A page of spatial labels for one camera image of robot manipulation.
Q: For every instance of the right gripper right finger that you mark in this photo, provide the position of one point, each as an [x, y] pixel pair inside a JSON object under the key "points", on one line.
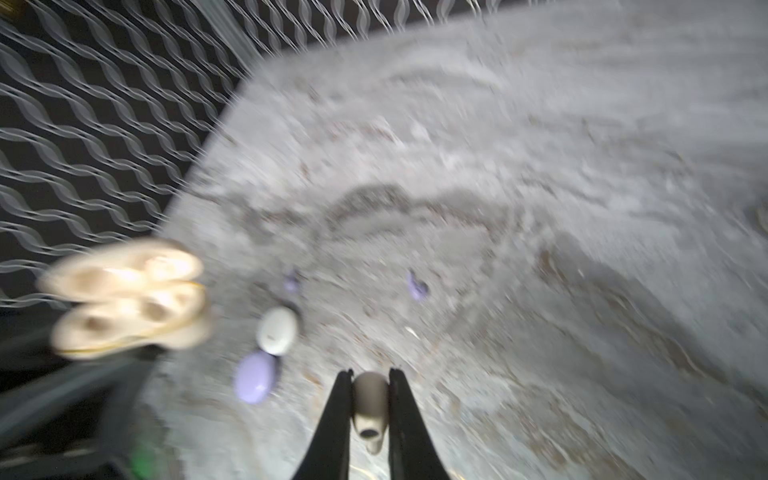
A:
{"points": [[411, 453]]}

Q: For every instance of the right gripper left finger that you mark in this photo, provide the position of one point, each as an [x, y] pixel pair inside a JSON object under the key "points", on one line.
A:
{"points": [[327, 457]]}

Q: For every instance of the white earbud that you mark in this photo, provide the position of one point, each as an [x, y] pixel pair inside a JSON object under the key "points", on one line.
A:
{"points": [[370, 391]]}

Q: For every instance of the cream earbud charging case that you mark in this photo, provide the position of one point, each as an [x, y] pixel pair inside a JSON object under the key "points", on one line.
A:
{"points": [[128, 295]]}

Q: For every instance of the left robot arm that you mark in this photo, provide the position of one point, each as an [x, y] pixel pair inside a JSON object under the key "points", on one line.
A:
{"points": [[63, 419]]}

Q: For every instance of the purple round earbud case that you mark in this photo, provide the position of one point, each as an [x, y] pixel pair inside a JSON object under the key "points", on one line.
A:
{"points": [[255, 377]]}

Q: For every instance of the white round earbud case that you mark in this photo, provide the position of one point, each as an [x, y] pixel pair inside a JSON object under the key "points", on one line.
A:
{"points": [[277, 330]]}

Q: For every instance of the purple earbud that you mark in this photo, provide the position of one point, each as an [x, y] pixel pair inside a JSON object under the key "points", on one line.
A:
{"points": [[291, 282], [418, 289]]}

